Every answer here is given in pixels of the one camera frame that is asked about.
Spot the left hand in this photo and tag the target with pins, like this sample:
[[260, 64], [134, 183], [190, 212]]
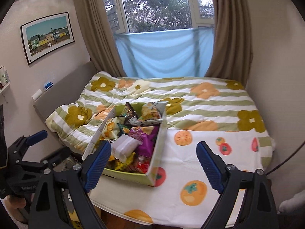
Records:
[[13, 206]]

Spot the light blue window cloth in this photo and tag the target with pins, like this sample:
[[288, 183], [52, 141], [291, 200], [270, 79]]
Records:
[[173, 53]]

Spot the floral striped quilt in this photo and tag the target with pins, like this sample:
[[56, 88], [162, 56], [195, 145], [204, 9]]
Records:
[[193, 103]]

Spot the brown curtain right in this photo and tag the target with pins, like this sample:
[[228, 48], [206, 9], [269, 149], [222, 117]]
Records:
[[232, 50]]

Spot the purple potato chip bag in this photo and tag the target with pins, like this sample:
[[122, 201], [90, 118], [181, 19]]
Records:
[[147, 136]]

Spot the grey bed headboard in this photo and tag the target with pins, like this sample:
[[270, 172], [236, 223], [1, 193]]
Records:
[[65, 91]]

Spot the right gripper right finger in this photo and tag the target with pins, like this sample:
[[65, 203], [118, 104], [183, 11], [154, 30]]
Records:
[[258, 208]]

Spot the orange cake snack bag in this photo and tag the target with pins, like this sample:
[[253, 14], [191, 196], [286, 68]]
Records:
[[111, 129]]

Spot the green white cardboard box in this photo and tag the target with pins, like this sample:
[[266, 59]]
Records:
[[148, 178]]

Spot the wall shelf with bottles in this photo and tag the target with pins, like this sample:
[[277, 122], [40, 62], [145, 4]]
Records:
[[5, 81]]

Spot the yellow gold snack bag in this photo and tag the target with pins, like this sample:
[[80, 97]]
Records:
[[117, 165]]

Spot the brown curtain left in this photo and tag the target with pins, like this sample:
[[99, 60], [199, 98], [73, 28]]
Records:
[[98, 36]]

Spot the framed houses picture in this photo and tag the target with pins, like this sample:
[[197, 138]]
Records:
[[45, 35]]

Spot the white fruit print cloth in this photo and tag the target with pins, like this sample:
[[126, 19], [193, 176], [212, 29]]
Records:
[[182, 195]]

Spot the brown curtain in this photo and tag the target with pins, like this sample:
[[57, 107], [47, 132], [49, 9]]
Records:
[[98, 36], [232, 50]]

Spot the blue object on headboard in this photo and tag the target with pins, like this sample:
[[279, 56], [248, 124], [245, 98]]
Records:
[[47, 86]]

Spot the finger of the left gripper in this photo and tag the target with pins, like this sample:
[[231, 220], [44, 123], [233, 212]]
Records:
[[36, 138]]

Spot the white object on headboard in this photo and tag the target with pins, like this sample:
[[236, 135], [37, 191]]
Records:
[[37, 95]]

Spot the dark triangular snack bag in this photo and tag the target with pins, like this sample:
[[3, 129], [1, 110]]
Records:
[[129, 114]]

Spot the window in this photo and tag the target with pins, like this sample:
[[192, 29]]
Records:
[[139, 16]]

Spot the white translucent snack packet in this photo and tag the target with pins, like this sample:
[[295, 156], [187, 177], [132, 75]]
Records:
[[123, 147]]

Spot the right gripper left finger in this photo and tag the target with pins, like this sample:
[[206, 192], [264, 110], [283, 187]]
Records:
[[48, 209]]

